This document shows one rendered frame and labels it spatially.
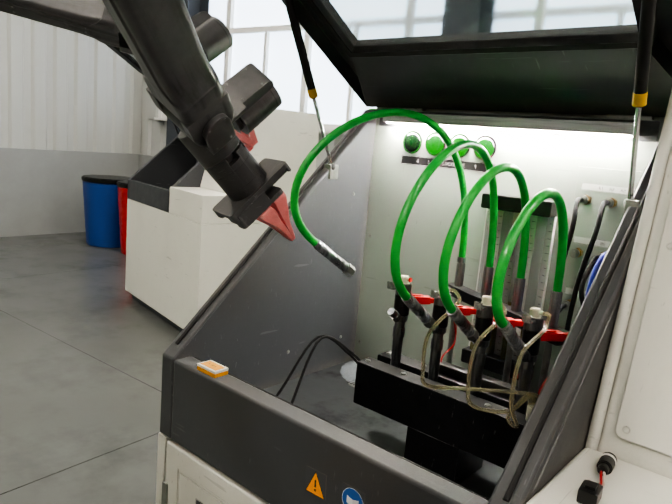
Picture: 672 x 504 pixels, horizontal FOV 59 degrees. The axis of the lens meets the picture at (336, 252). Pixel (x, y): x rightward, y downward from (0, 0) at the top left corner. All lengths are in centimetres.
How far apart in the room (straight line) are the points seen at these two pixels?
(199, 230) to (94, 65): 467
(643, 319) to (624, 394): 11
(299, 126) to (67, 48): 442
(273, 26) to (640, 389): 618
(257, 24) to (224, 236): 361
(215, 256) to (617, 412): 321
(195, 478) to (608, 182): 92
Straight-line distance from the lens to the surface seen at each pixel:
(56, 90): 792
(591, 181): 121
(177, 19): 55
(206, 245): 384
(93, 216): 713
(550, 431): 81
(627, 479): 88
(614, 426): 94
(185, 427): 116
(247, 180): 75
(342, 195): 138
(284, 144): 405
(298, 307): 134
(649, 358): 92
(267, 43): 684
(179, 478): 123
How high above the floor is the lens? 136
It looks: 10 degrees down
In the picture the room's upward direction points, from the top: 5 degrees clockwise
